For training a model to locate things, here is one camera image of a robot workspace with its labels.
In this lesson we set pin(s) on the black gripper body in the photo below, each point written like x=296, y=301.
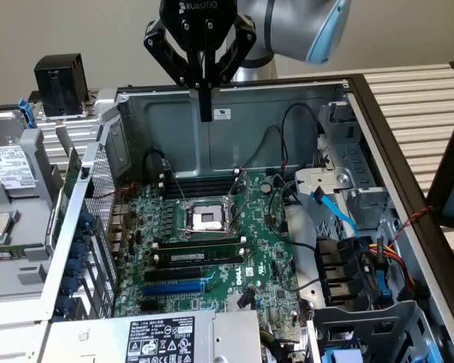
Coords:
x=196, y=22

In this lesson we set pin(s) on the black RAM slot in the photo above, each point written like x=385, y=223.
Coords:
x=200, y=187
x=200, y=180
x=200, y=194
x=196, y=243

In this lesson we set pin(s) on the grey metal disk cage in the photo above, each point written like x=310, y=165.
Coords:
x=363, y=325

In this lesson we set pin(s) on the metal rear port block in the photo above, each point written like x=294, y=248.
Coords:
x=116, y=244
x=118, y=228
x=121, y=211

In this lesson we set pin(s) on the metal socket cover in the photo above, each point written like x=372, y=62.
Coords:
x=245, y=181

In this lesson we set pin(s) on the coin cell battery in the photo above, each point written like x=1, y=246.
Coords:
x=266, y=187

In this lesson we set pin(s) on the grey parts rack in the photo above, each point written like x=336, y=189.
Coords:
x=30, y=227

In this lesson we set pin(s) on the black CPU cooler block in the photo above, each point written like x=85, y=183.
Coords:
x=60, y=87

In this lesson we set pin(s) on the open metal PC case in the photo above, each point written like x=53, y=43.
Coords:
x=174, y=125

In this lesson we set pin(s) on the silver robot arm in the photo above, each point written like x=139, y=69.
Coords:
x=287, y=26

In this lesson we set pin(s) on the green graphics card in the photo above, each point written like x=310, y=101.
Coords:
x=71, y=170

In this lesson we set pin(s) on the metal disk bay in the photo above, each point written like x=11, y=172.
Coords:
x=359, y=159

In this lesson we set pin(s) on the bare green RAM stick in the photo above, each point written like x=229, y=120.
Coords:
x=15, y=250

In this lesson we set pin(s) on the black long expansion slot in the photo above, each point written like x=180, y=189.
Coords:
x=174, y=275

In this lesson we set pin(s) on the blue plastic latch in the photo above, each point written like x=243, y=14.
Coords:
x=383, y=287

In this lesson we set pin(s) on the white case label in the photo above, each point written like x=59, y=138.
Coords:
x=222, y=114

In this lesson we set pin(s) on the grey power supply unit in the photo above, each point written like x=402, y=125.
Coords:
x=98, y=340

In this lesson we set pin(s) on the blue expansion slot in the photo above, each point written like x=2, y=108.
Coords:
x=174, y=288

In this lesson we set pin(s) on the silver disk bay bracket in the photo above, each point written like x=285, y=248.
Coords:
x=318, y=179

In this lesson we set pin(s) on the CPU socket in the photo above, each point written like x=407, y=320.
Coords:
x=202, y=219

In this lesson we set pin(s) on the blue disk carrier rail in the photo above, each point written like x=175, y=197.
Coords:
x=26, y=113

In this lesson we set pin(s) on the green motherboard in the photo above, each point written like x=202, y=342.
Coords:
x=257, y=227

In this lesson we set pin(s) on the blue slot retention clip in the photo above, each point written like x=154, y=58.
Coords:
x=86, y=221
x=73, y=266
x=63, y=303
x=69, y=284
x=78, y=248

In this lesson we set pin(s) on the thin metal locking lever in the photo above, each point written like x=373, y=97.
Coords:
x=200, y=229
x=178, y=185

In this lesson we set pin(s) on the short black expansion slot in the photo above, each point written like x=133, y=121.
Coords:
x=151, y=307

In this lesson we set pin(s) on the hard disk with white label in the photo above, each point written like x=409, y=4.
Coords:
x=11, y=166

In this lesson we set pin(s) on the black intrusion switch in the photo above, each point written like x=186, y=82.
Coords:
x=84, y=172

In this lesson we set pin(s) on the blue plastic tab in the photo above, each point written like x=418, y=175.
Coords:
x=342, y=356

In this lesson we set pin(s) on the black board connector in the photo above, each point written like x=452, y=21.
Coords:
x=245, y=298

